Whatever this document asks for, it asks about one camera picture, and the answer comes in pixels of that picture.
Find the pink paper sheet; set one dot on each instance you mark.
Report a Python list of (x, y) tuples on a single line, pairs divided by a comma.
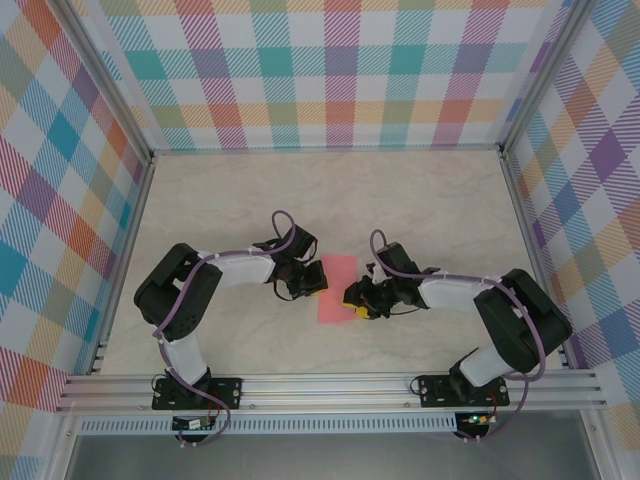
[(337, 280)]

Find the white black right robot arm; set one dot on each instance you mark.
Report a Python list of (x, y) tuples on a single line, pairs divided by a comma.
[(520, 320)]

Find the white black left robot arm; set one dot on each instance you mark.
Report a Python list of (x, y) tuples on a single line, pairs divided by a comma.
[(185, 350)]

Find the grey metal shelf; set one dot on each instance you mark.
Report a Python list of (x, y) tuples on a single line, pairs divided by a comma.
[(325, 457)]

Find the circuit board with green light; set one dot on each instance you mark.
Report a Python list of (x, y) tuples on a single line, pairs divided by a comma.
[(477, 419)]

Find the black circuit board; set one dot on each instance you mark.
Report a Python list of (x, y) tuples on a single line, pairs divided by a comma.
[(192, 424)]

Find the aluminium mounting rail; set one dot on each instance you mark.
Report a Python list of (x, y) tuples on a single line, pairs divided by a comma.
[(325, 390)]

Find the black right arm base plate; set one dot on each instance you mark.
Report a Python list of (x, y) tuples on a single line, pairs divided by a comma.
[(435, 390)]

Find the aluminium table edge rail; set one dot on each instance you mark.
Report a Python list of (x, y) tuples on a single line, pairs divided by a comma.
[(535, 250), (325, 149), (125, 250)]

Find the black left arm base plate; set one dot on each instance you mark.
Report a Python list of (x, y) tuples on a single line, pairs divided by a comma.
[(225, 392)]

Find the aluminium frame post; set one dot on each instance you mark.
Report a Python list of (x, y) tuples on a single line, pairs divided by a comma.
[(107, 80), (542, 75)]

